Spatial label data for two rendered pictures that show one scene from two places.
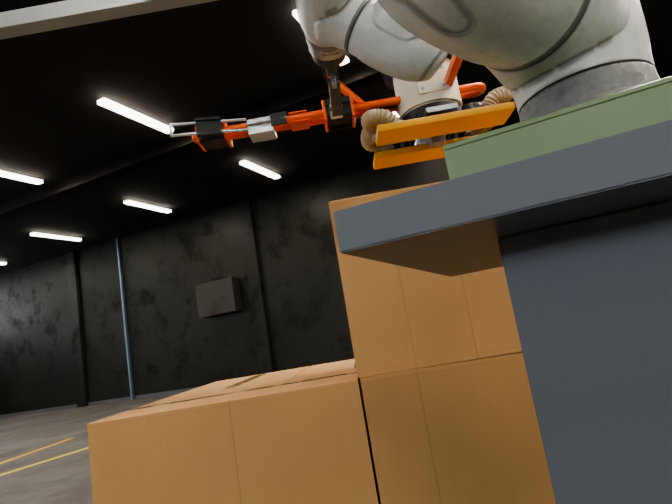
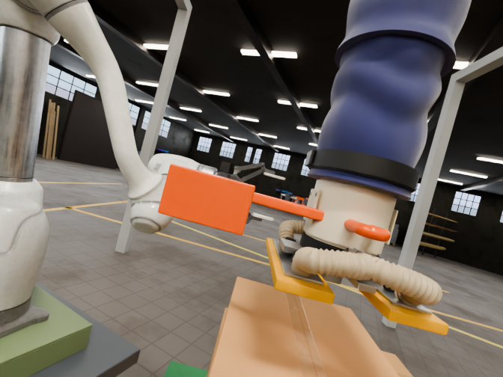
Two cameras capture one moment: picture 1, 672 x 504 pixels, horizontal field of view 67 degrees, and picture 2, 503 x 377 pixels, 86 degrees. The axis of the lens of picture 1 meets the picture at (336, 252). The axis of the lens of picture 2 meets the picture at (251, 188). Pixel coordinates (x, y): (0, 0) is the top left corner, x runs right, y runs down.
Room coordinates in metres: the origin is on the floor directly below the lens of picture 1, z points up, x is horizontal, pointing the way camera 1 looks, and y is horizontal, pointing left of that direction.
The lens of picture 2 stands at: (1.08, -0.92, 1.27)
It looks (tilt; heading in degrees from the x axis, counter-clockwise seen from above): 1 degrees down; 90
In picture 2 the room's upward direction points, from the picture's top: 15 degrees clockwise
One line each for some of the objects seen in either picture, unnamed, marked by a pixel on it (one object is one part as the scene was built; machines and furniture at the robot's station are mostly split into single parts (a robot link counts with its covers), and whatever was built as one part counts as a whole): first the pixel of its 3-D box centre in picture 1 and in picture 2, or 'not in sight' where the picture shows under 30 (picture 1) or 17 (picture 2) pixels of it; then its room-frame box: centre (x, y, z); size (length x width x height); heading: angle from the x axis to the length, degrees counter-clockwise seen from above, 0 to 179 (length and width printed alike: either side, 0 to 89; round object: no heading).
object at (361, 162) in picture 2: not in sight; (358, 171); (1.31, -0.32, 1.35); 0.23 x 0.23 x 0.04
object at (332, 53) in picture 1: (327, 35); (206, 179); (0.94, -0.06, 1.24); 0.09 x 0.06 x 0.09; 90
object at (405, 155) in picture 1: (430, 146); (374, 277); (1.40, -0.32, 1.13); 0.34 x 0.10 x 0.05; 89
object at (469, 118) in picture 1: (441, 119); (292, 255); (1.21, -0.32, 1.13); 0.34 x 0.10 x 0.05; 89
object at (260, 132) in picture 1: (262, 129); not in sight; (1.31, 0.15, 1.23); 0.07 x 0.07 x 0.04; 89
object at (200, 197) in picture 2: not in sight; (212, 197); (1.05, -0.62, 1.24); 0.09 x 0.08 x 0.05; 179
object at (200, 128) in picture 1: (229, 123); (289, 200); (1.26, 0.22, 1.24); 0.31 x 0.03 x 0.05; 102
